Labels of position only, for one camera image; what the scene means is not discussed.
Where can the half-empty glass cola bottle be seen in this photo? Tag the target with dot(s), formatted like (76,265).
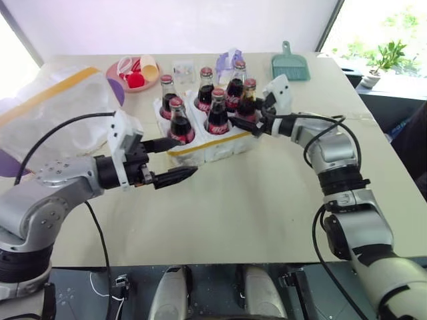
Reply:
(235,90)

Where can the grey rounded leg cover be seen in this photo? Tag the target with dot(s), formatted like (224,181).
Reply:
(168,296)
(262,296)

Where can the clear plastic box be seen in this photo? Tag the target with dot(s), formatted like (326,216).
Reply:
(183,71)

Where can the pink round plate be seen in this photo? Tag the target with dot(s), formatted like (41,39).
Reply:
(116,75)

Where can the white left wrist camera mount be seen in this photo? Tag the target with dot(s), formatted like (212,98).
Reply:
(117,133)

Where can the white foam crate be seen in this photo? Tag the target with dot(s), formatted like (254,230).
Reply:
(213,148)

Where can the dark side cabinet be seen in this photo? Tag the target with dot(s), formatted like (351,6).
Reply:
(383,100)

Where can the clear plastic zip bag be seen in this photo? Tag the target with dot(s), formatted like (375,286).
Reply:
(46,110)

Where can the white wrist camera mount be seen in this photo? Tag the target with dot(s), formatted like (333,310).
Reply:
(117,133)
(282,90)

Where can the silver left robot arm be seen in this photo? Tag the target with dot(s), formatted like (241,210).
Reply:
(50,186)

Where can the pale yellow cup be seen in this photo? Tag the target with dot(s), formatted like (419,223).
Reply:
(148,66)

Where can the green potted plant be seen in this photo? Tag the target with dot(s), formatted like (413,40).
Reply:
(383,58)

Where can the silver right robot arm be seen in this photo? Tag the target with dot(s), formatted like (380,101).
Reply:
(337,146)

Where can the green dustpan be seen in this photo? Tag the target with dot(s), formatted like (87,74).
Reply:
(291,68)

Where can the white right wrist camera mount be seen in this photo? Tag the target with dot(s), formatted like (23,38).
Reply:
(282,90)

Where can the clear purple spray bottle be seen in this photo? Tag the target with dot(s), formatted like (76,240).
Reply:
(223,65)

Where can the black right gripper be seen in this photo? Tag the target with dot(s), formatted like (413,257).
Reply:
(267,125)

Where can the black bulky object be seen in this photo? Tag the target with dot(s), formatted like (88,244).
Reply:
(412,150)

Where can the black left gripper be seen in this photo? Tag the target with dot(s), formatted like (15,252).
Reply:
(136,166)

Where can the purple mat piece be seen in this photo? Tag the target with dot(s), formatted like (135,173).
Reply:
(117,91)
(11,165)

